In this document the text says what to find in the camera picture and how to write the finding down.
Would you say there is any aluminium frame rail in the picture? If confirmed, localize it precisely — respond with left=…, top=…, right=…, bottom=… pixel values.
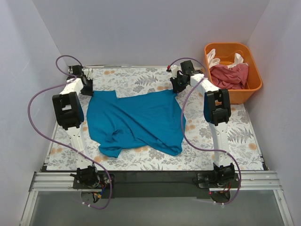
left=20, top=170, right=293, bottom=226

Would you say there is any pink t shirt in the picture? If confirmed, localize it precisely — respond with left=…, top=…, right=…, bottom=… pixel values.
left=210, top=64, right=249, bottom=89

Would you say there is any white t shirt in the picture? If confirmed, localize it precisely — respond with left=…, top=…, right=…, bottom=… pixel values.
left=206, top=49, right=248, bottom=69

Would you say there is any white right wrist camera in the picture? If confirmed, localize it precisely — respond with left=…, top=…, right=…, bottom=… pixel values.
left=166, top=65, right=181, bottom=79

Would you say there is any orange plastic bin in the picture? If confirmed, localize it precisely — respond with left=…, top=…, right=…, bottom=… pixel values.
left=204, top=42, right=262, bottom=104

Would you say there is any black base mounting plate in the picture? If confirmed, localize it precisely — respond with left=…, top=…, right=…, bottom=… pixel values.
left=70, top=169, right=239, bottom=200

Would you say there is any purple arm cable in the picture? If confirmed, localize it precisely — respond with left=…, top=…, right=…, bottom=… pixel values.
left=167, top=56, right=242, bottom=205
left=27, top=55, right=113, bottom=210

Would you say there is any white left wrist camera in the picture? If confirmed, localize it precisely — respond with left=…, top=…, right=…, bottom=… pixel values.
left=83, top=67, right=93, bottom=80

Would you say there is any blue t shirt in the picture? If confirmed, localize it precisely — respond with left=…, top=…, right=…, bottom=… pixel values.
left=87, top=90, right=186, bottom=158

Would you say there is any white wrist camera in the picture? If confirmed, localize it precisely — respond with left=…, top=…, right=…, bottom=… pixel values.
left=166, top=65, right=181, bottom=79
left=83, top=67, right=93, bottom=80

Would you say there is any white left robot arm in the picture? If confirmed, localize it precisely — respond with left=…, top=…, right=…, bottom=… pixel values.
left=52, top=65, right=100, bottom=188

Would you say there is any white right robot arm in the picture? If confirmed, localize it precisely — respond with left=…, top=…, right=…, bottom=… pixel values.
left=167, top=60, right=235, bottom=188

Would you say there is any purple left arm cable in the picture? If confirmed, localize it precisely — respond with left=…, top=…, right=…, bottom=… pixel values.
left=27, top=55, right=113, bottom=210

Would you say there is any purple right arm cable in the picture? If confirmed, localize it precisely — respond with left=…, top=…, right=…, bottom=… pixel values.
left=167, top=56, right=242, bottom=205

